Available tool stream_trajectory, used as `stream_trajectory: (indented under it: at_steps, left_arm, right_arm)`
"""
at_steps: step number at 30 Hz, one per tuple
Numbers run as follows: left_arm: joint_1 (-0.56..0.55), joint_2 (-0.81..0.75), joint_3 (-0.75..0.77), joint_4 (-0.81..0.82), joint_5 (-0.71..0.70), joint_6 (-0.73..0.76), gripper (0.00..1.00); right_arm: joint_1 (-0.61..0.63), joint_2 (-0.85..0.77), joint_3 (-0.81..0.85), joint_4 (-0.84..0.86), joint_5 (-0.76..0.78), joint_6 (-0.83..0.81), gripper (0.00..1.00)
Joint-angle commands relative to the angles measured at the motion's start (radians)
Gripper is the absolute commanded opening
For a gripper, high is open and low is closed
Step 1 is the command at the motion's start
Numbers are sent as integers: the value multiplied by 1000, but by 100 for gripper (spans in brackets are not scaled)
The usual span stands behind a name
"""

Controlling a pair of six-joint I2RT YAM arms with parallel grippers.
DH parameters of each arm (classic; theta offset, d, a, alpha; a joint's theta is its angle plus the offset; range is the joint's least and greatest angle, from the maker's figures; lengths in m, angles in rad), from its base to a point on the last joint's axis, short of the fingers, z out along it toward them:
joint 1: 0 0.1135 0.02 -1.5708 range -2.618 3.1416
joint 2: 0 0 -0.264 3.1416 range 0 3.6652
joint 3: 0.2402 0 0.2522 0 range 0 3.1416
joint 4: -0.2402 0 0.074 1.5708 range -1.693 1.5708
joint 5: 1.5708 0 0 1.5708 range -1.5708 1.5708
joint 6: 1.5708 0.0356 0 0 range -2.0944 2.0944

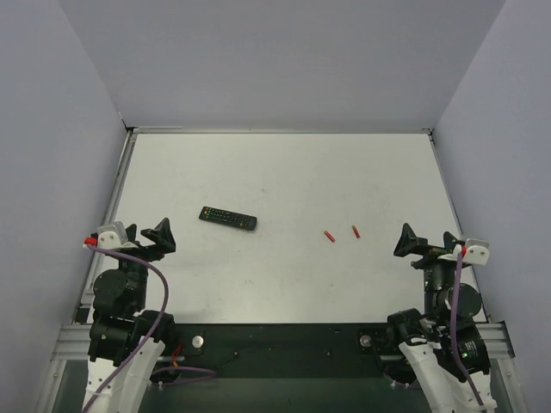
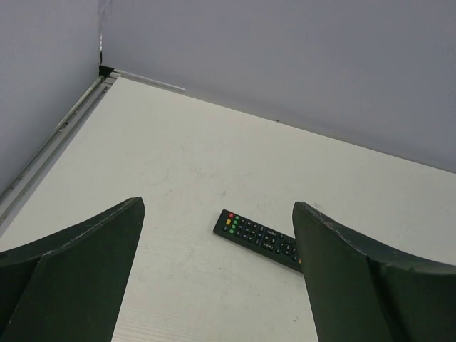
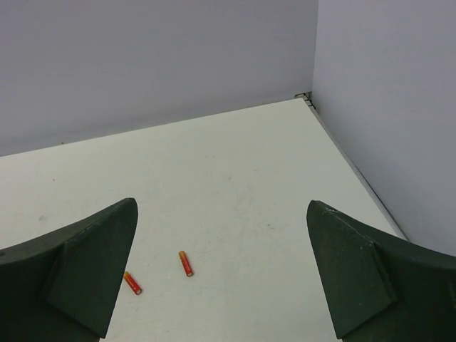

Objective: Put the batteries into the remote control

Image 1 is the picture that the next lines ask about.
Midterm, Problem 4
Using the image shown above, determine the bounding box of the black remote control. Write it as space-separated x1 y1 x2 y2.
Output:
199 206 257 231

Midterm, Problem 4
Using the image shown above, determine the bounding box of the red battery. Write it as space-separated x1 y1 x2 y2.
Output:
324 231 336 243
351 225 361 239

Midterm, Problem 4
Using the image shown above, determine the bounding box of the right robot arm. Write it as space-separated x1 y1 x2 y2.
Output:
383 224 497 412

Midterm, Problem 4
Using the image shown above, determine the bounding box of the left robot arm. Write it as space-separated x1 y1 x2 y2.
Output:
82 218 176 412

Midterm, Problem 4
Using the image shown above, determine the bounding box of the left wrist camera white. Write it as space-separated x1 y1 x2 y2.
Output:
83 221 129 250

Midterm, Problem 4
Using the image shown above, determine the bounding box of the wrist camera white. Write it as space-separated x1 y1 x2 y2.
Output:
451 238 490 266
83 221 129 250

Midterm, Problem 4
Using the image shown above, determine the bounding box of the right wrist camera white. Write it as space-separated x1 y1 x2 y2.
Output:
451 238 490 266

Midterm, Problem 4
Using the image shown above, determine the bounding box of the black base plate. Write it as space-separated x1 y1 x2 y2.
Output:
152 323 413 383

